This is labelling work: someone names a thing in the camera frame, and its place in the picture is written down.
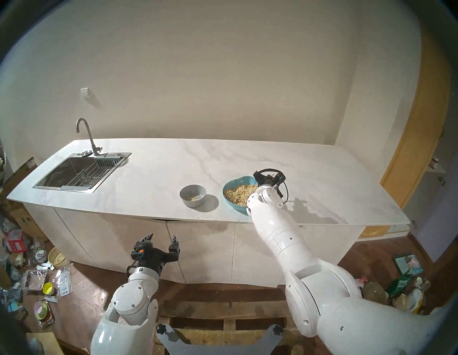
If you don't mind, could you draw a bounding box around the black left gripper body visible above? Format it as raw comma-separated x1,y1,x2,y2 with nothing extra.
138,247,170,276

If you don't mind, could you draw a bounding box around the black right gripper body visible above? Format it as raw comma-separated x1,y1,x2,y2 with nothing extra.
253,170,274,186

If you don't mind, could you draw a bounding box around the blue scalloped bowl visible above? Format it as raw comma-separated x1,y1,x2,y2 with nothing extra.
223,175,260,216

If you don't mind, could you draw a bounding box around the small grey bowl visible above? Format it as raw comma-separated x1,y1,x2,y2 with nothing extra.
179,184,207,208

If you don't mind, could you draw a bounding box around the olive green bowl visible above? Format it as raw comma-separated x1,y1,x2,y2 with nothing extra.
362,282,389,305

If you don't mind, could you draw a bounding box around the large oat flake heap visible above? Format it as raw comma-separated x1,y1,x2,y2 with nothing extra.
225,183,259,207

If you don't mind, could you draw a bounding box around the white counter cabinet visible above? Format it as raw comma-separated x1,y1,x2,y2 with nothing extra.
22,202,366,288

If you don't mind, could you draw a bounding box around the wicker basket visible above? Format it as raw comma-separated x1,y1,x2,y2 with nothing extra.
48,247,67,267

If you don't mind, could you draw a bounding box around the clear labelled plastic bag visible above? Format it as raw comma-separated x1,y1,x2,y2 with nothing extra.
54,268,73,297

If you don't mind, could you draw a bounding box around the curved steel faucet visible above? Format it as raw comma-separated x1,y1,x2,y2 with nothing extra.
75,118,104,156

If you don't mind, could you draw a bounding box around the stainless steel sink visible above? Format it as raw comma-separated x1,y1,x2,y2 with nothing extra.
33,152,132,194

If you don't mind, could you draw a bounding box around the clear plastic tray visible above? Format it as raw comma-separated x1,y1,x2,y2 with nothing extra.
23,269,49,292

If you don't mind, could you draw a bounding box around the red white box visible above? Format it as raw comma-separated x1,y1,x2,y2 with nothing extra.
5,229,27,253

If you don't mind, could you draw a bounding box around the brown cardboard box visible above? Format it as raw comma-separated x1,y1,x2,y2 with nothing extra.
2,156,38,195

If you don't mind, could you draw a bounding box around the dark framed picture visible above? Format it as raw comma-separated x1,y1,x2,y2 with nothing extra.
392,253,423,277

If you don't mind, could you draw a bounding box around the white plastic bottle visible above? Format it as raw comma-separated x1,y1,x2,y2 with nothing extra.
406,288,423,312

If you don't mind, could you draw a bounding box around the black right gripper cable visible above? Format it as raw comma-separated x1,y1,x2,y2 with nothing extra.
258,168,289,204

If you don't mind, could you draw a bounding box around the wire sink rack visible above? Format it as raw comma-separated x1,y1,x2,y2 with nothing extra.
62,165,112,189

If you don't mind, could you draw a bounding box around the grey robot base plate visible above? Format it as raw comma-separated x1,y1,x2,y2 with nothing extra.
156,324,285,355

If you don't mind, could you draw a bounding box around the yellow wooden door frame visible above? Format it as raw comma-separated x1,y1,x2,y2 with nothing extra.
360,25,452,239

